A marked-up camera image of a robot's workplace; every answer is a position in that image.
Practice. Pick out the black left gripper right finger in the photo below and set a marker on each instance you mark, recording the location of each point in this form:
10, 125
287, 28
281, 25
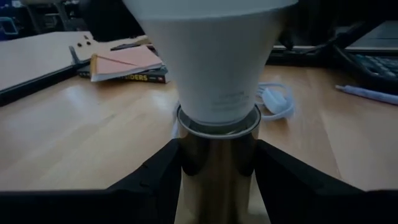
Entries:
311, 202

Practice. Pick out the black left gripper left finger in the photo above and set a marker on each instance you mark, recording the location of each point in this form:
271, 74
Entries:
93, 207

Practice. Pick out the brass lamp base with socket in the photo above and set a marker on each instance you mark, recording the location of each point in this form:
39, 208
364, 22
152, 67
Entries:
217, 186

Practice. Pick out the white lightbulb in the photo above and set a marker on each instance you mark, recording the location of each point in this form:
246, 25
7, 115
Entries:
214, 59

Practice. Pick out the lavender pen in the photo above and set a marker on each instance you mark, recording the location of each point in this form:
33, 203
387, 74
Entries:
367, 94

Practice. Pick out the black paperback book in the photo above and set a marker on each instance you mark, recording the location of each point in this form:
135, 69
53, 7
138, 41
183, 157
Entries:
146, 77

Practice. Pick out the black desk calculator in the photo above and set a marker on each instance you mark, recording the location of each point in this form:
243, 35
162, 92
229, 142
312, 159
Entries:
376, 67

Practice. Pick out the light wooden desk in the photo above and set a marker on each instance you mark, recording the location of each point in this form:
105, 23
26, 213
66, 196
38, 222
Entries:
31, 59

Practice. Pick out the blue storage bin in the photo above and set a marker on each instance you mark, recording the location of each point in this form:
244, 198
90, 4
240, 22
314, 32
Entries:
7, 26

